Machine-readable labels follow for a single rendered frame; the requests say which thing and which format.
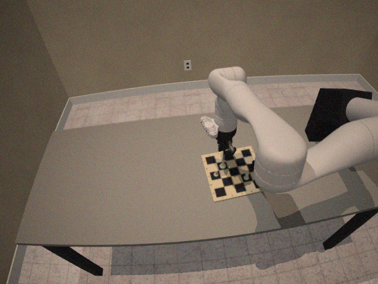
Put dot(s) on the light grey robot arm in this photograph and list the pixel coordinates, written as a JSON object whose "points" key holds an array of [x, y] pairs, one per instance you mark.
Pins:
{"points": [[282, 160]]}

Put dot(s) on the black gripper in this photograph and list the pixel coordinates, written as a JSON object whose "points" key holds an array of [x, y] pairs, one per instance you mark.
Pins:
{"points": [[224, 141]]}

